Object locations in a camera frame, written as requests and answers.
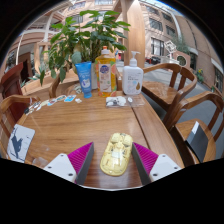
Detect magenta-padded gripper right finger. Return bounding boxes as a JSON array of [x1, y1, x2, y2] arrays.
[[131, 142, 183, 186]]

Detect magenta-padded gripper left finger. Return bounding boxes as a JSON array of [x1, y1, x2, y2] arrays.
[[43, 141, 95, 185]]

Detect yellow translucent computer mouse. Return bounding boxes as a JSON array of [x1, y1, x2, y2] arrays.
[[99, 132, 134, 177]]

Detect grey cat-print mouse pad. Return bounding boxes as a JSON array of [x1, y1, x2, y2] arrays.
[[6, 123, 36, 164]]

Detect curved-back wooden armchair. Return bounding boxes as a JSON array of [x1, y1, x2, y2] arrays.
[[163, 90, 224, 168], [141, 62, 199, 118], [0, 94, 42, 158], [48, 70, 82, 99]]

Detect black flat box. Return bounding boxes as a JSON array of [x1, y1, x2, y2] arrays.
[[185, 121, 210, 164]]

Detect small blue sticker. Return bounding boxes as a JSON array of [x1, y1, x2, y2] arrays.
[[63, 94, 77, 103]]

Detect clear plastic bag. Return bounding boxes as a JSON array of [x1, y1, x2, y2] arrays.
[[105, 95, 146, 109]]

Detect blue squeeze tube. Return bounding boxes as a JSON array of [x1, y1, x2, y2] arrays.
[[74, 61, 94, 100]]

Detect white pump bottle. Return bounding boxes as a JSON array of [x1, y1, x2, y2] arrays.
[[121, 50, 145, 97]]

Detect yellow liquid bottle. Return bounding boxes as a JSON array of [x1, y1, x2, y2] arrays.
[[94, 45, 118, 98]]

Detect leafy plant in white pot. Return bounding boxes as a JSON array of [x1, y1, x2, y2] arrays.
[[39, 9, 132, 90]]

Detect dark red wooden pedestal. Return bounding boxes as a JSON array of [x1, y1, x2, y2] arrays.
[[0, 62, 25, 122]]

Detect white frame sculpture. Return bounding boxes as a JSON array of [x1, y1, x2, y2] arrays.
[[164, 39, 178, 64]]

